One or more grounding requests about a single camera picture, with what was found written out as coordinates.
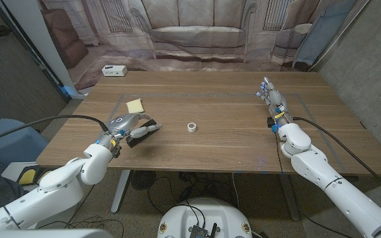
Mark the black stapler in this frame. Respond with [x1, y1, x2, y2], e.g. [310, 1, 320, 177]
[126, 119, 160, 149]

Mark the printed sofa room backdrop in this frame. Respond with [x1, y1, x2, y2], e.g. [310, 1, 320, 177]
[37, 0, 370, 92]

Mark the grey table leg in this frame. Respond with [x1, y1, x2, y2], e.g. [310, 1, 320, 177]
[279, 173, 301, 221]

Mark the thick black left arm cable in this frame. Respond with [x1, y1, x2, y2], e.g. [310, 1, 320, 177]
[0, 114, 111, 149]

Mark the white wall post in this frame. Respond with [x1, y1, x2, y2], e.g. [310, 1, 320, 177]
[1, 0, 89, 100]

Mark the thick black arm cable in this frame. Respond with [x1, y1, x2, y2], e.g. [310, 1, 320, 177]
[292, 116, 381, 200]
[0, 114, 111, 149]

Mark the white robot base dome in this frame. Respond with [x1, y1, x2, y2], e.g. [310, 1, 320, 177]
[157, 197, 253, 238]

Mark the white power strip box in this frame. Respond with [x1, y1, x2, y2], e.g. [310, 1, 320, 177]
[101, 65, 128, 77]

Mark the white floor plate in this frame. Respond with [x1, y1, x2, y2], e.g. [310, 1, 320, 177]
[1, 161, 26, 181]

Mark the white table leg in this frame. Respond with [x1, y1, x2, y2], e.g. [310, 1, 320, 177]
[110, 170, 132, 214]

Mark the round black floor fan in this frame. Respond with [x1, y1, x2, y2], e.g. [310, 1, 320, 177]
[130, 170, 157, 191]

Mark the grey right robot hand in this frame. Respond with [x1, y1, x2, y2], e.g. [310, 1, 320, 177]
[256, 76, 296, 130]

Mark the white robot torso edge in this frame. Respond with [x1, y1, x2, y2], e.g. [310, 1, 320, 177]
[0, 228, 114, 238]

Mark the black floor cable tangle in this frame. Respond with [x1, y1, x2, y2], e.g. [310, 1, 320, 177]
[147, 171, 234, 216]

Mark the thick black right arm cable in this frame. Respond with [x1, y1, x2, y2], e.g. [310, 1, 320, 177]
[292, 116, 381, 200]

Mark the blue padded chair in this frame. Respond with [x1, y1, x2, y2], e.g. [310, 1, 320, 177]
[0, 118, 50, 173]

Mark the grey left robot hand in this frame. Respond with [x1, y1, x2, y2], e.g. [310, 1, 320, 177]
[95, 112, 163, 152]

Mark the yellow sticky note pad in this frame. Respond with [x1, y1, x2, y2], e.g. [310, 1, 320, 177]
[126, 98, 145, 114]

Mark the black electronics module with antenna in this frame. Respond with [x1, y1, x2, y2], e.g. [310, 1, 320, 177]
[189, 223, 218, 238]

